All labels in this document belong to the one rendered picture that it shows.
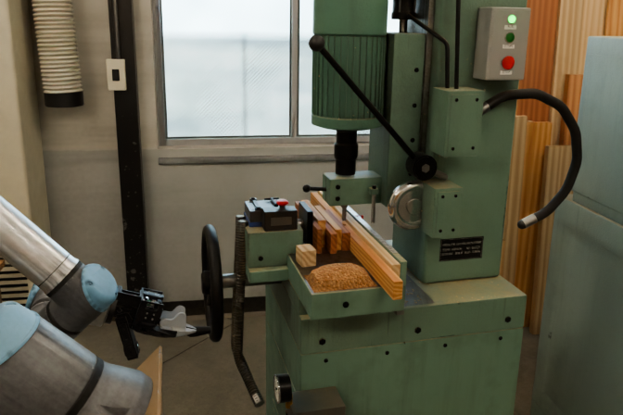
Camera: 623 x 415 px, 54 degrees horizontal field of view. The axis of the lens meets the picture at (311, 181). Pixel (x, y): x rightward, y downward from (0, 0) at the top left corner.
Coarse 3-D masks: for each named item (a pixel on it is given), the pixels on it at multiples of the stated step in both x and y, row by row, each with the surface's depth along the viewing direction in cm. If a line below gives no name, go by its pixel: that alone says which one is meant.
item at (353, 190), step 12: (324, 180) 154; (336, 180) 150; (348, 180) 151; (360, 180) 152; (372, 180) 152; (324, 192) 155; (336, 192) 151; (348, 192) 152; (360, 192) 152; (336, 204) 152; (348, 204) 152; (360, 204) 154
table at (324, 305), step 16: (288, 256) 146; (320, 256) 146; (336, 256) 147; (352, 256) 147; (256, 272) 144; (272, 272) 145; (288, 272) 147; (304, 272) 137; (368, 272) 137; (304, 288) 132; (368, 288) 129; (304, 304) 132; (320, 304) 127; (336, 304) 128; (352, 304) 129; (368, 304) 130; (384, 304) 131; (400, 304) 132
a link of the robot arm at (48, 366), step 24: (0, 312) 92; (24, 312) 93; (0, 336) 88; (24, 336) 90; (48, 336) 93; (0, 360) 87; (24, 360) 89; (48, 360) 91; (72, 360) 94; (0, 384) 87; (24, 384) 89; (48, 384) 90; (72, 384) 92; (0, 408) 89; (24, 408) 89; (48, 408) 90
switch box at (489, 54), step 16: (480, 16) 139; (496, 16) 135; (528, 16) 137; (480, 32) 139; (496, 32) 136; (480, 48) 140; (496, 48) 137; (512, 48) 138; (480, 64) 140; (496, 64) 138; (496, 80) 140
